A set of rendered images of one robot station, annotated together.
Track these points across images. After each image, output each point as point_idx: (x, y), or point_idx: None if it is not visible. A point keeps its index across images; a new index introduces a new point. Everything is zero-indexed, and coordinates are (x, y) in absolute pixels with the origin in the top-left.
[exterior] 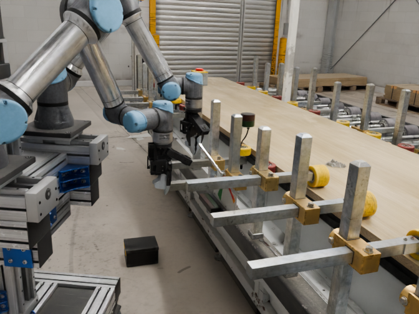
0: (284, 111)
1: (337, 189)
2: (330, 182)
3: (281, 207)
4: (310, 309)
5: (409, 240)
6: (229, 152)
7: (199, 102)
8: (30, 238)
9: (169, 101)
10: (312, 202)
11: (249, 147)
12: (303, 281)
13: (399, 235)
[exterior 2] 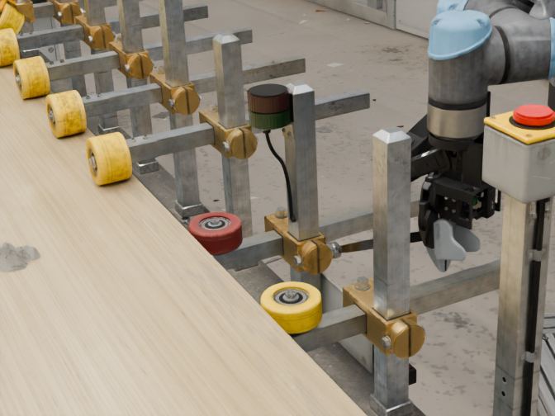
0: None
1: (68, 177)
2: (71, 194)
3: (206, 74)
4: (170, 178)
5: (57, 62)
6: (317, 190)
7: (430, 104)
8: (549, 92)
9: (448, 2)
10: (160, 67)
11: (265, 291)
12: (168, 204)
13: (34, 114)
